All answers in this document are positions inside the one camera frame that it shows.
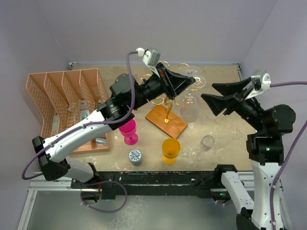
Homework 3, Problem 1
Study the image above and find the lower purple cable loop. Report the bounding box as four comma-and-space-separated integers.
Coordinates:
80, 179, 128, 213

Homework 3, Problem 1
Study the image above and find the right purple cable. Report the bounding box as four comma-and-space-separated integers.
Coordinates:
270, 81, 307, 230

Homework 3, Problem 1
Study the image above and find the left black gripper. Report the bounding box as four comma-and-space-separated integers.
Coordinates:
129, 62, 194, 111

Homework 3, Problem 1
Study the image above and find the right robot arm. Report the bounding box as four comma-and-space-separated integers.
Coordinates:
201, 79, 296, 230

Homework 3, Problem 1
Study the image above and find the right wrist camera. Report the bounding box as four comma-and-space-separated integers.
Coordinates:
251, 69, 271, 91

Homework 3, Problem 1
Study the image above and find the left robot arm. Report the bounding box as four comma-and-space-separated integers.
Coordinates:
32, 63, 195, 188

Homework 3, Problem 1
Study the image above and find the yellow plastic goblet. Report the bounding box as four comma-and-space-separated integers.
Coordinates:
162, 138, 181, 165

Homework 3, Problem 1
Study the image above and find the gold wine glass rack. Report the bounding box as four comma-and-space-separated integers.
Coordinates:
145, 63, 204, 139

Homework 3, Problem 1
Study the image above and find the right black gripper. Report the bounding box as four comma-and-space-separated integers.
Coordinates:
201, 76, 266, 131

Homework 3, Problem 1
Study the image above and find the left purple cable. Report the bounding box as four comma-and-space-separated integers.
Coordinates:
21, 50, 139, 180

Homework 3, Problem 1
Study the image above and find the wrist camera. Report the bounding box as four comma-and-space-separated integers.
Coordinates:
251, 69, 271, 91
136, 47, 161, 75

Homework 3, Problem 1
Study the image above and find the pink plastic goblet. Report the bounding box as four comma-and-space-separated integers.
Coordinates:
119, 119, 138, 145

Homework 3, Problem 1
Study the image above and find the pink plastic desk organizer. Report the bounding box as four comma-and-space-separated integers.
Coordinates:
26, 69, 108, 138

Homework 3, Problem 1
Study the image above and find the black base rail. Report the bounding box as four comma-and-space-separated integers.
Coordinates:
71, 164, 237, 200

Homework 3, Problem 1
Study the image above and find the clear wine glass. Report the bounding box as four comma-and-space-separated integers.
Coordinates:
191, 135, 215, 161
177, 66, 202, 123
191, 76, 206, 91

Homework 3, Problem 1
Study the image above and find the grey stapler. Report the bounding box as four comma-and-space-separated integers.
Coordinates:
95, 138, 107, 146

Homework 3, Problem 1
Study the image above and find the patterned round tin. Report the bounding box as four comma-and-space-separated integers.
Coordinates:
129, 149, 143, 166

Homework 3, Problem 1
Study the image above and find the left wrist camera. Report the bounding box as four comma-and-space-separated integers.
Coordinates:
136, 47, 161, 75

